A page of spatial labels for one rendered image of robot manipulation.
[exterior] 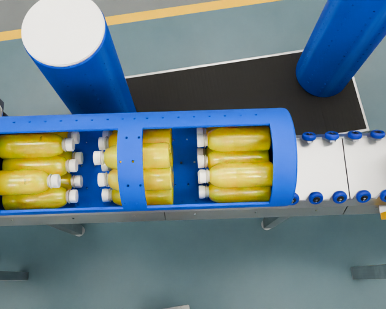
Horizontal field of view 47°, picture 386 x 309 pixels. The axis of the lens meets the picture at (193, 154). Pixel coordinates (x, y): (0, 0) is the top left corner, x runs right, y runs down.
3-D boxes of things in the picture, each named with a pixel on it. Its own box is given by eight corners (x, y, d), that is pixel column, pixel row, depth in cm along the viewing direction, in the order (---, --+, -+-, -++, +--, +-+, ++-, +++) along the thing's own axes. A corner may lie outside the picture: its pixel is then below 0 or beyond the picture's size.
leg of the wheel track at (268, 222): (272, 230, 231) (300, 212, 171) (261, 230, 231) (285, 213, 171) (271, 218, 233) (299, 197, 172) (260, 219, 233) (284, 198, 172)
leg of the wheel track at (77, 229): (84, 236, 230) (46, 221, 170) (73, 236, 230) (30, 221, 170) (84, 225, 232) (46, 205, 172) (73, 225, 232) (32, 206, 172)
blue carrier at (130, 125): (280, 210, 139) (302, 199, 112) (2, 219, 139) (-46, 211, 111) (274, 124, 146) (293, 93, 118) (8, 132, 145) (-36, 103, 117)
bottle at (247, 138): (272, 147, 124) (203, 149, 124) (268, 152, 131) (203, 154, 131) (270, 122, 125) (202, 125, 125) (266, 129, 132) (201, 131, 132)
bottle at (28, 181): (-9, 171, 129) (57, 168, 129) (-9, 195, 128) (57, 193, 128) (-21, 170, 122) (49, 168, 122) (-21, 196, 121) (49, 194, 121)
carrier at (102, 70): (134, 91, 236) (81, 99, 235) (102, -12, 152) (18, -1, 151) (141, 141, 229) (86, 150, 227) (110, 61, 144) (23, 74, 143)
